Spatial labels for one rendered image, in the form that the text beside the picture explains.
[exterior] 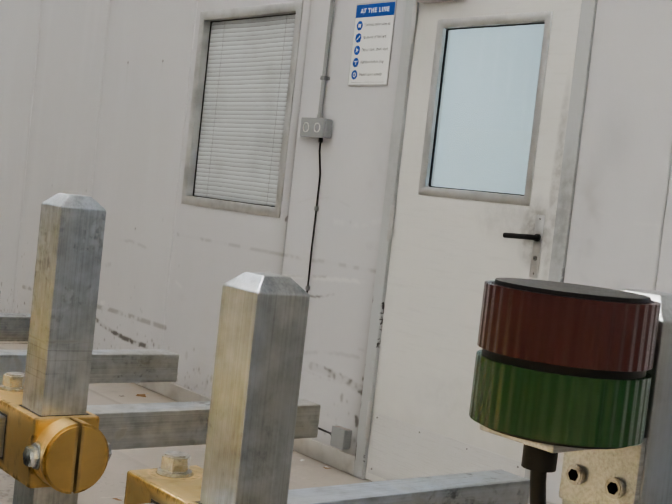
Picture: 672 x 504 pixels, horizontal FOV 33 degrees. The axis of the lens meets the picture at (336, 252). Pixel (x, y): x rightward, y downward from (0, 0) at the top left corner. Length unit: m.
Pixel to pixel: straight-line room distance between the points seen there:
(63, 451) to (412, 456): 3.69
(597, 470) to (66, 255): 0.48
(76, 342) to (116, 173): 5.75
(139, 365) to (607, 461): 0.82
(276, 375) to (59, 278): 0.25
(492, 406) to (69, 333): 0.49
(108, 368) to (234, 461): 0.58
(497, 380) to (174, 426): 0.58
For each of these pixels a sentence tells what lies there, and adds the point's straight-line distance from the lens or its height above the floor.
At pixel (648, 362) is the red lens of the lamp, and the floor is 1.11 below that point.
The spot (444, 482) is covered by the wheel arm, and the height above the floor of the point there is 0.96.
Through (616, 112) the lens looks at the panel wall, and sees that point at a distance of 3.83.
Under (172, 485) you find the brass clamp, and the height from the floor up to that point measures 0.97.
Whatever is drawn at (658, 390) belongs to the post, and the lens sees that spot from 0.42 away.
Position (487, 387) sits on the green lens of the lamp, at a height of 1.09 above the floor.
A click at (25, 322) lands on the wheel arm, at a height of 0.95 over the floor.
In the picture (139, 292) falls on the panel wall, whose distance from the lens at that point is 6.24.
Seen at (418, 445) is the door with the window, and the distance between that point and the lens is 4.43.
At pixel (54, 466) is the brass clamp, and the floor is 0.94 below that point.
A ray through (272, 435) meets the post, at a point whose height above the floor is 1.02.
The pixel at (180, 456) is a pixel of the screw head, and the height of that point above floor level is 0.98.
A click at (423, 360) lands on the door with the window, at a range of 4.39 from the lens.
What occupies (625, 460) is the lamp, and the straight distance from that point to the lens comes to 0.42.
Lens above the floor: 1.15
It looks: 3 degrees down
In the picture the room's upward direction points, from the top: 6 degrees clockwise
